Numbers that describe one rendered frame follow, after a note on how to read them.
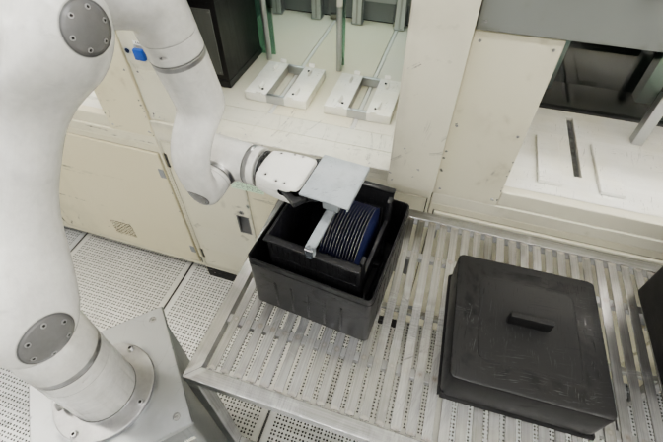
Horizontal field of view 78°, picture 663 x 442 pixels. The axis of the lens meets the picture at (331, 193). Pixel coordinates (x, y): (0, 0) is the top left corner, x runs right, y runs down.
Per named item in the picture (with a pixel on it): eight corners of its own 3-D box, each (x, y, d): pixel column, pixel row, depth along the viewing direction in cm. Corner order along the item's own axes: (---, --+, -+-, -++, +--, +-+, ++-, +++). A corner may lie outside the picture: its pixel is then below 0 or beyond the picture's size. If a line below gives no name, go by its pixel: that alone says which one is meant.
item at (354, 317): (306, 216, 115) (303, 172, 103) (402, 248, 108) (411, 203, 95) (256, 299, 98) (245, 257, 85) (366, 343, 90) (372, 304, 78)
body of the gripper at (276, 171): (273, 165, 91) (320, 179, 88) (250, 195, 85) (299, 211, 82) (270, 138, 86) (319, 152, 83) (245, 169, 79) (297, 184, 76)
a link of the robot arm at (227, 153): (234, 170, 80) (256, 136, 85) (178, 152, 84) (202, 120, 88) (244, 193, 87) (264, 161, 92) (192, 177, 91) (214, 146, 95)
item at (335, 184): (315, 222, 113) (311, 129, 90) (387, 246, 107) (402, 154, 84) (272, 296, 97) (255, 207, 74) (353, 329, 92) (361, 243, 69)
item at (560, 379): (436, 396, 83) (449, 372, 73) (448, 274, 102) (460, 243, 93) (595, 442, 77) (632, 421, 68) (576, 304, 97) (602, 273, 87)
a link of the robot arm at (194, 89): (156, 104, 59) (222, 215, 84) (214, 37, 67) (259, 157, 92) (108, 92, 61) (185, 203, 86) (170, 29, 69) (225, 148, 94)
